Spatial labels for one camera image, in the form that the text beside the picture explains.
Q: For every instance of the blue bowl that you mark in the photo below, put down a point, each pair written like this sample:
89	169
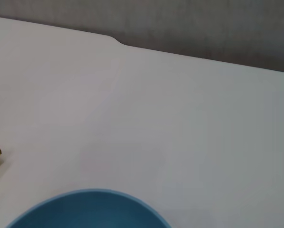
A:
89	211

